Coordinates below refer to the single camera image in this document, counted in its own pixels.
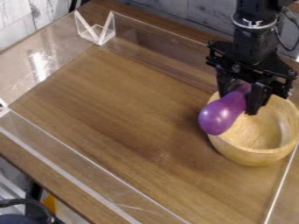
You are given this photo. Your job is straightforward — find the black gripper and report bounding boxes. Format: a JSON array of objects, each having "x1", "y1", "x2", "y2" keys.
[{"x1": 205, "y1": 21, "x2": 299, "y2": 116}]

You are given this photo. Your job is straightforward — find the purple toy eggplant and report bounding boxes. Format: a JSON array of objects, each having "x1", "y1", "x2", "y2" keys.
[{"x1": 198, "y1": 83, "x2": 251, "y2": 136}]

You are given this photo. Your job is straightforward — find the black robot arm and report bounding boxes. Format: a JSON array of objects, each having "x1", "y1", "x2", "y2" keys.
[{"x1": 207, "y1": 0, "x2": 299, "y2": 116}]

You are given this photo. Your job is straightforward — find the brown wooden bowl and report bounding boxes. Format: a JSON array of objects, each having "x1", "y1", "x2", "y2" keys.
[{"x1": 209, "y1": 95, "x2": 299, "y2": 166}]

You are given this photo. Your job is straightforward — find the clear acrylic tray walls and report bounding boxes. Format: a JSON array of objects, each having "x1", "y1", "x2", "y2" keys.
[{"x1": 0, "y1": 10, "x2": 299, "y2": 224}]

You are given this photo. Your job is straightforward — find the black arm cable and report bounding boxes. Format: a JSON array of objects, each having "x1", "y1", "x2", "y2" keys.
[{"x1": 273, "y1": 7, "x2": 299, "y2": 53}]

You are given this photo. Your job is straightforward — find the black clamp with cable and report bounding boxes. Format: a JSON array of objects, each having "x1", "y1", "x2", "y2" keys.
[{"x1": 0, "y1": 199, "x2": 66, "y2": 224}]

